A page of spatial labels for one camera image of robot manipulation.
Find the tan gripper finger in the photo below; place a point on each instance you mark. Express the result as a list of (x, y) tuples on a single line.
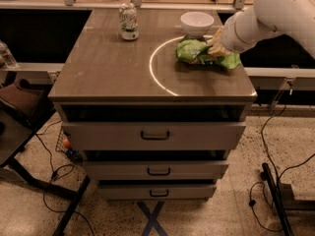
[(219, 51), (216, 38)]

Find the green rice chip bag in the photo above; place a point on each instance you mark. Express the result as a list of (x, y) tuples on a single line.
[(194, 51)]

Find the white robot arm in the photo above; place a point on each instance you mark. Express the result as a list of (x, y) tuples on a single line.
[(266, 19)]

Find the white bowl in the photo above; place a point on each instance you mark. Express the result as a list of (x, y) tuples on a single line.
[(196, 24)]

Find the green white soda can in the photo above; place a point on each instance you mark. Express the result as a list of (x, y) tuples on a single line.
[(128, 21)]

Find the grey drawer cabinet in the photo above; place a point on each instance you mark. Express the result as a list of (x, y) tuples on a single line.
[(108, 79)]

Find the black metal stand leg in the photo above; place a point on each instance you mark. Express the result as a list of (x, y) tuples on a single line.
[(277, 200)]

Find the dark side table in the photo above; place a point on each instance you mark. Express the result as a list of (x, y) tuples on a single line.
[(24, 110)]

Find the clear plastic bottle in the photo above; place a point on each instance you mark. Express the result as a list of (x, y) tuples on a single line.
[(7, 56)]

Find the top drawer with handle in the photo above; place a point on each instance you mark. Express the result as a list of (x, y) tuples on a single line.
[(154, 136)]

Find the drawer with handle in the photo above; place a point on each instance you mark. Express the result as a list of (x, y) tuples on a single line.
[(154, 136), (155, 170), (157, 192)]

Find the middle drawer with handle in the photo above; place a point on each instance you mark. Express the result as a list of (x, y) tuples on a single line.
[(155, 170)]

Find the bottom drawer with handle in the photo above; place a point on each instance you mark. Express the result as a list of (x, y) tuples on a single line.
[(157, 192)]

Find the wire basket with balls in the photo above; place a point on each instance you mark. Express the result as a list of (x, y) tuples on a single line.
[(63, 146)]

